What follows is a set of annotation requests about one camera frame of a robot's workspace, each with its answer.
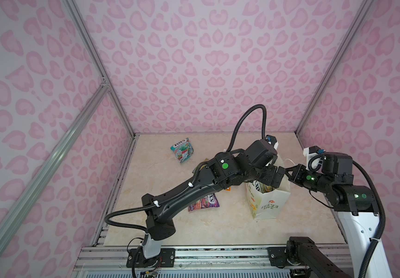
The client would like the green Fox's candy bag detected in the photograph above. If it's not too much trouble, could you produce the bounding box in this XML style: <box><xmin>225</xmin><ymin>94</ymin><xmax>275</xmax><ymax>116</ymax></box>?
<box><xmin>253</xmin><ymin>181</ymin><xmax>275</xmax><ymax>193</ymax></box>

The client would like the aluminium mounting rail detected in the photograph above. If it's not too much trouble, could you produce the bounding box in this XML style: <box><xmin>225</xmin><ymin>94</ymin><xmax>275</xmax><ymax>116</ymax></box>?
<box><xmin>70</xmin><ymin>244</ymin><xmax>378</xmax><ymax>278</ymax></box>

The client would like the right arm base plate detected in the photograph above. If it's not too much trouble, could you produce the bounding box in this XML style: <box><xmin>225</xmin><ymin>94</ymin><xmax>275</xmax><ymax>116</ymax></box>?
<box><xmin>267</xmin><ymin>247</ymin><xmax>293</xmax><ymax>269</ymax></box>

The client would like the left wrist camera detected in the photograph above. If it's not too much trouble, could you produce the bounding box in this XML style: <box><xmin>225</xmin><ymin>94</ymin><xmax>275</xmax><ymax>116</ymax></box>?
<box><xmin>265</xmin><ymin>134</ymin><xmax>279</xmax><ymax>149</ymax></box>

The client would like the diagonal aluminium frame bar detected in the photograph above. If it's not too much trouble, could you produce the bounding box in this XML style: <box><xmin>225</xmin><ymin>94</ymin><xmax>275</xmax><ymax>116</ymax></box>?
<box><xmin>0</xmin><ymin>85</ymin><xmax>109</xmax><ymax>257</ymax></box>

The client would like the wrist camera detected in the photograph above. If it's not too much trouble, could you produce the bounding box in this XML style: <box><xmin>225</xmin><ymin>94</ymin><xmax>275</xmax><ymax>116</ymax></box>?
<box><xmin>303</xmin><ymin>146</ymin><xmax>325</xmax><ymax>171</ymax></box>
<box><xmin>265</xmin><ymin>134</ymin><xmax>279</xmax><ymax>149</ymax></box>

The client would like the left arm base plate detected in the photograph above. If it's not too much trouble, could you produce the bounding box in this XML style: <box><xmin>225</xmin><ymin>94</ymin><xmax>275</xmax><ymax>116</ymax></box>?
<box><xmin>126</xmin><ymin>248</ymin><xmax>176</xmax><ymax>268</ymax></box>

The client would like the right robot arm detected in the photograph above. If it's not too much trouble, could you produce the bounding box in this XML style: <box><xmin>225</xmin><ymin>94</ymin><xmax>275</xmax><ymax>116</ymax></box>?
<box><xmin>286</xmin><ymin>146</ymin><xmax>392</xmax><ymax>278</ymax></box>

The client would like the white illustrated paper bag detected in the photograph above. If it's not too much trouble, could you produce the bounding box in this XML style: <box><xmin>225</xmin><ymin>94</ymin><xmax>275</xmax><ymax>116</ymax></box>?
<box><xmin>245</xmin><ymin>176</ymin><xmax>291</xmax><ymax>221</ymax></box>

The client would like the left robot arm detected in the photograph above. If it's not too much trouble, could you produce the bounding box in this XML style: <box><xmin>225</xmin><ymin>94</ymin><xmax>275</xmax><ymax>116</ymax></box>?
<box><xmin>104</xmin><ymin>104</ymin><xmax>285</xmax><ymax>259</ymax></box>

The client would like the teal Fox's candy bag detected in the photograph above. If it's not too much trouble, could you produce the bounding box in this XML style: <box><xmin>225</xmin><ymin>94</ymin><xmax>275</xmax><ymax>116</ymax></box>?
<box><xmin>170</xmin><ymin>138</ymin><xmax>194</xmax><ymax>163</ymax></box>

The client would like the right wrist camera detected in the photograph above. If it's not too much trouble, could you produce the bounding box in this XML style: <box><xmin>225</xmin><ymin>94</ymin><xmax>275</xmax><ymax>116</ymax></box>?
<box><xmin>303</xmin><ymin>146</ymin><xmax>325</xmax><ymax>171</ymax></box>

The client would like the purple Fox's candy bag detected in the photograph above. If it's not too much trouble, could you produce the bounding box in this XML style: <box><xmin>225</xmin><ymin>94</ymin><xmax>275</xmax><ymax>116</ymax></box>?
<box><xmin>188</xmin><ymin>193</ymin><xmax>220</xmax><ymax>212</ymax></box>

